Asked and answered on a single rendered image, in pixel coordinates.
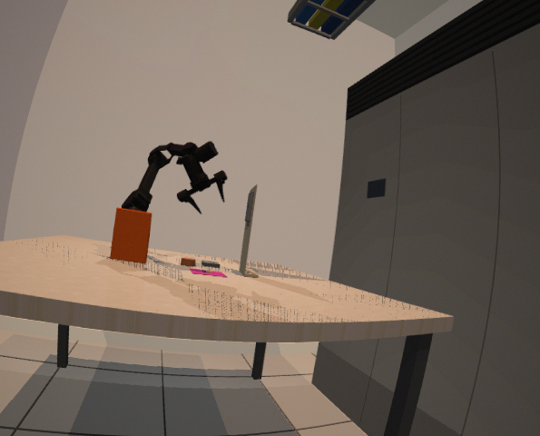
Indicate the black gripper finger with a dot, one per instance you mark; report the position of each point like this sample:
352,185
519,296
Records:
220,186
194,204

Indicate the magenta square marking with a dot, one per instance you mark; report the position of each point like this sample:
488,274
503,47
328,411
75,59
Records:
198,271

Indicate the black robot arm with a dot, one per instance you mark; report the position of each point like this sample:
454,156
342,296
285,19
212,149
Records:
191,156

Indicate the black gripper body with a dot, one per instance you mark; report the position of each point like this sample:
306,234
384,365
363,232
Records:
199,179

